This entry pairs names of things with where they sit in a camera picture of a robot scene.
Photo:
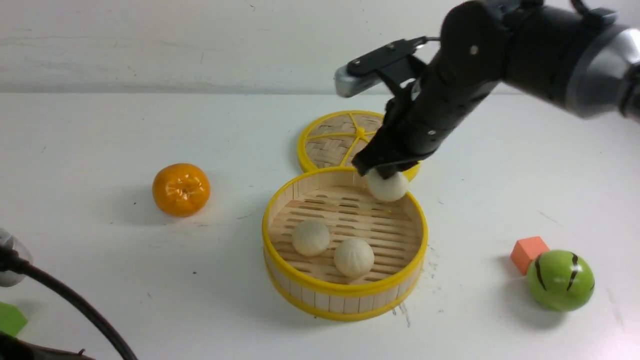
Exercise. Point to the orange wooden block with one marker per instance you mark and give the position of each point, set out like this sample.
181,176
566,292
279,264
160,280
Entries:
525,251

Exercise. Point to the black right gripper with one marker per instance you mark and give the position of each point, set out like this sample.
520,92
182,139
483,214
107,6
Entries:
452,86

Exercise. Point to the yellow rimmed bamboo steamer tray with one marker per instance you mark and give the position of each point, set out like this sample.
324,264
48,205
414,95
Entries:
338,197

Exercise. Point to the woven bamboo steamer lid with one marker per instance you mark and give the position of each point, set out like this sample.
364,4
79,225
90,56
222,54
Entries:
335,138

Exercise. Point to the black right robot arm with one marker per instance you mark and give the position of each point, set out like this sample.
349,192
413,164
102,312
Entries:
581,61

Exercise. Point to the green wooden block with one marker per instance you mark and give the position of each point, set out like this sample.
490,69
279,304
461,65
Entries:
12,319

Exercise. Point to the orange toy tangerine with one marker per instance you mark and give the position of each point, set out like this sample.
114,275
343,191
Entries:
181,189

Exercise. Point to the white toy bun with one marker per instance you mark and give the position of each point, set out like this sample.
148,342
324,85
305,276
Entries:
310,237
389,189
354,258

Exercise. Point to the green toy watermelon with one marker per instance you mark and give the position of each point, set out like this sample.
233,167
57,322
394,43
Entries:
560,281

